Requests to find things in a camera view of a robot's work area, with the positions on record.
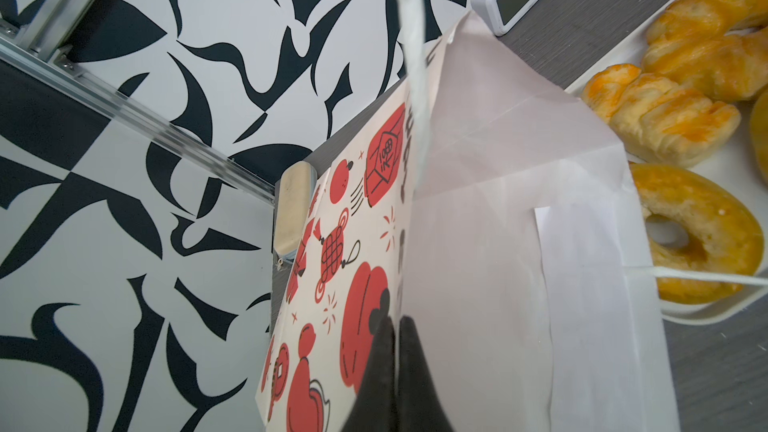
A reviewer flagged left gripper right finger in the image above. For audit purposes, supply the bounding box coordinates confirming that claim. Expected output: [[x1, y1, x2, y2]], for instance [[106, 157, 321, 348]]
[[398, 316, 454, 432]]

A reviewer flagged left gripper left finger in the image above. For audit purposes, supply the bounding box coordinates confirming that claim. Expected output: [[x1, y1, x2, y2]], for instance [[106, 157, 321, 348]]
[[342, 317, 398, 432]]

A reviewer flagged red white paper bag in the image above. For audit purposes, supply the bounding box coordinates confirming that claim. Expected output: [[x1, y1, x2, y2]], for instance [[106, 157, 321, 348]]
[[254, 0, 768, 432]]

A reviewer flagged fake plain donut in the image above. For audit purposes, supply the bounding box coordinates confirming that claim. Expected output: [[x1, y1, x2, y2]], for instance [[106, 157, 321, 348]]
[[629, 163, 765, 276]]

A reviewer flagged fake croissant bread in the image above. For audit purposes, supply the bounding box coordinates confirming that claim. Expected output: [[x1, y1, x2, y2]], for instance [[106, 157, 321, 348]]
[[581, 64, 741, 168]]

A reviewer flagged small fake bread roll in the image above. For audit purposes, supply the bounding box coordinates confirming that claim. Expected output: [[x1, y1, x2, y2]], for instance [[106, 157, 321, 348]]
[[749, 90, 768, 183]]

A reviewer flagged fake twisted bread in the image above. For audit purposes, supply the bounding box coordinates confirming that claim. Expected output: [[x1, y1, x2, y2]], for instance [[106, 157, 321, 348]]
[[642, 0, 767, 102]]

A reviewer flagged beige glasses case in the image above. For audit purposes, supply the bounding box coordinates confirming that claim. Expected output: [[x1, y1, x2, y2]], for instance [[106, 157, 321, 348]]
[[273, 161, 317, 261]]

